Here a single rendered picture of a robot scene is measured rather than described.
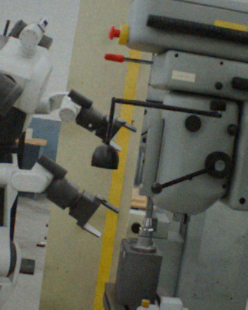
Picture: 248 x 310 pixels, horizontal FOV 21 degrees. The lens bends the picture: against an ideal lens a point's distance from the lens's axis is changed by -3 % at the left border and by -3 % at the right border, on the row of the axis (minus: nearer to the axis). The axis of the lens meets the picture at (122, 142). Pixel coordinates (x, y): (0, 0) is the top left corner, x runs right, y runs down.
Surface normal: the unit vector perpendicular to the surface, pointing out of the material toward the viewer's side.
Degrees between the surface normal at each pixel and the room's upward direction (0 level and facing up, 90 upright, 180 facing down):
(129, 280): 90
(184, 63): 90
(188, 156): 90
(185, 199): 118
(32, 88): 111
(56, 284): 90
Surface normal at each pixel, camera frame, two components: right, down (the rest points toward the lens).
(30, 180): -0.15, 0.34
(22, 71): 0.16, -0.32
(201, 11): 0.10, 0.07
